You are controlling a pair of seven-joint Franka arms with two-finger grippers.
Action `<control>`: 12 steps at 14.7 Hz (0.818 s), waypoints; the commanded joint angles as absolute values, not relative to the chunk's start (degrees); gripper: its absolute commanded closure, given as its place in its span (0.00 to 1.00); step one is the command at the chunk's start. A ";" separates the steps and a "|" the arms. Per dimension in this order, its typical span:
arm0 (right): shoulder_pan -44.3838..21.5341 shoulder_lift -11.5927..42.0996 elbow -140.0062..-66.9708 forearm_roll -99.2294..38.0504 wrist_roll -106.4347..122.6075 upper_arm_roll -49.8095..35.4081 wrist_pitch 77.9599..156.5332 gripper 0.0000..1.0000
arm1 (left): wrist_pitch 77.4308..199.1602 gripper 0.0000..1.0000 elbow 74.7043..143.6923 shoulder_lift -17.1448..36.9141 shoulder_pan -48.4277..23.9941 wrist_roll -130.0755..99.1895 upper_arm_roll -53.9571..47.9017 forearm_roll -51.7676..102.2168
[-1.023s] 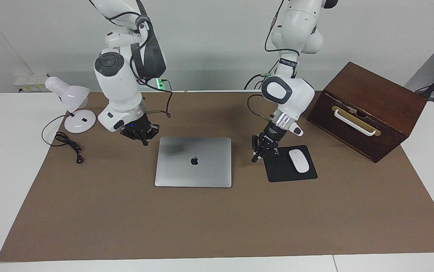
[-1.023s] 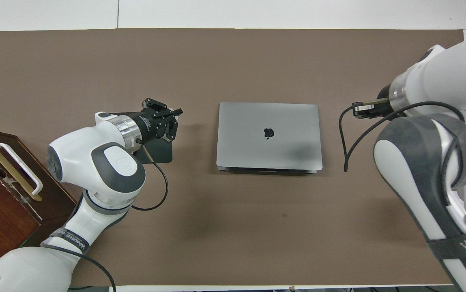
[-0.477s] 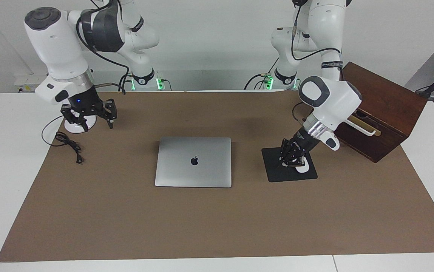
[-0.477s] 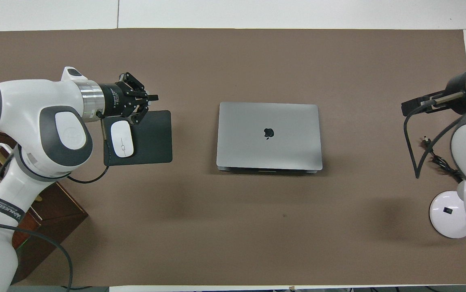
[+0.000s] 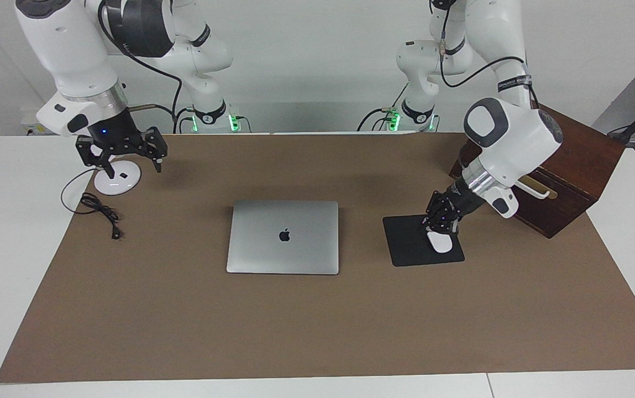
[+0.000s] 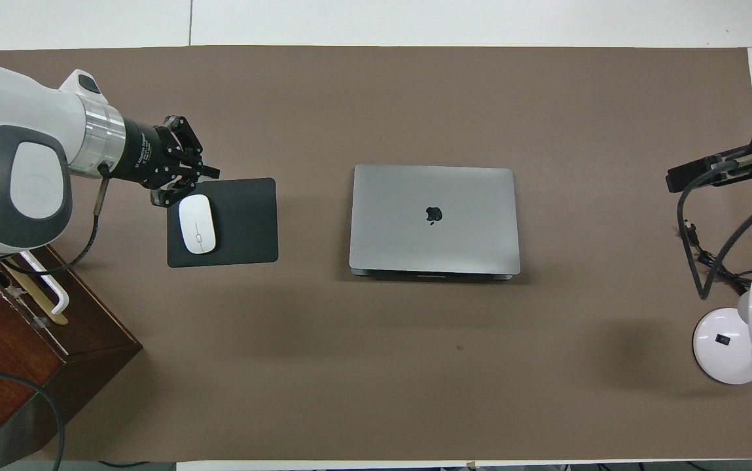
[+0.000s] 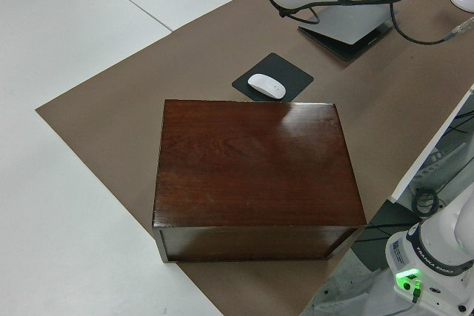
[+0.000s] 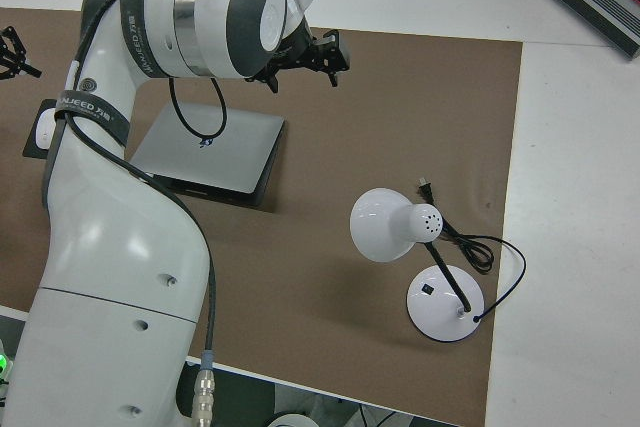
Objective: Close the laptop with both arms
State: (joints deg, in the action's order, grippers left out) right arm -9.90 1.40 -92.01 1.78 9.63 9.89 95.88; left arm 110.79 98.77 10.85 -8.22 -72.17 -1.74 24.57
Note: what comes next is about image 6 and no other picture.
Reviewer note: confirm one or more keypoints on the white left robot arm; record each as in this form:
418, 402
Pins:
16, 163

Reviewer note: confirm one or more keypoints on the grey laptop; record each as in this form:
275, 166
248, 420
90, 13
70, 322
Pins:
434, 222

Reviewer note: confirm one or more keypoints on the white desk lamp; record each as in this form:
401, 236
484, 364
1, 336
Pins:
726, 347

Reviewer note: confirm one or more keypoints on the brown table mat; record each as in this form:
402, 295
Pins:
415, 366

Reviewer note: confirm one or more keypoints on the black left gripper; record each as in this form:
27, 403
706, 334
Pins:
143, 154

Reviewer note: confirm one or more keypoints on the white computer mouse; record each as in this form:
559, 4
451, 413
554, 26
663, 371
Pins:
196, 224

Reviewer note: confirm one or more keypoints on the black mouse pad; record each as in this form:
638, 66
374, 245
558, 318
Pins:
245, 222

